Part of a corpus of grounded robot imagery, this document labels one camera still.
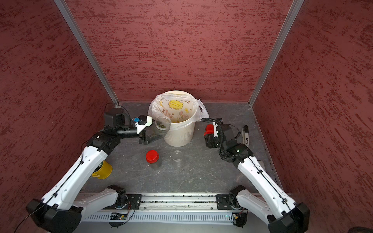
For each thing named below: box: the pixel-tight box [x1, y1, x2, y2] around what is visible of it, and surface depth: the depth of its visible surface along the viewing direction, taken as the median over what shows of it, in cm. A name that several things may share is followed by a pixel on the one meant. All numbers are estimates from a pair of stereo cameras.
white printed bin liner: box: [147, 90, 210, 130], surface depth 87 cm
